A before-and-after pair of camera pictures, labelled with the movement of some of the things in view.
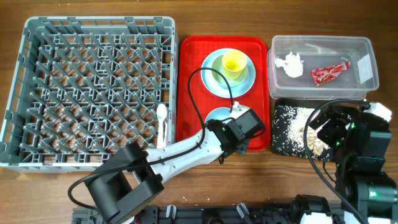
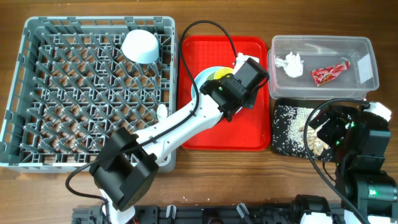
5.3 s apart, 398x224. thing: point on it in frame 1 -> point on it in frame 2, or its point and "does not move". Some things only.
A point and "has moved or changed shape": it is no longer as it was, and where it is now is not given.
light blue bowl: (220, 113) has moved or changed shape
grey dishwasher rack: (85, 87) does not move
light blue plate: (222, 91) has moved or changed shape
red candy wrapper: (324, 74) does not move
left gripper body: (244, 145) -> (249, 99)
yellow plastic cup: (234, 63) has moved or changed shape
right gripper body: (334, 132) does not move
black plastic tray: (289, 119) does not move
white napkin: (292, 65) does not move
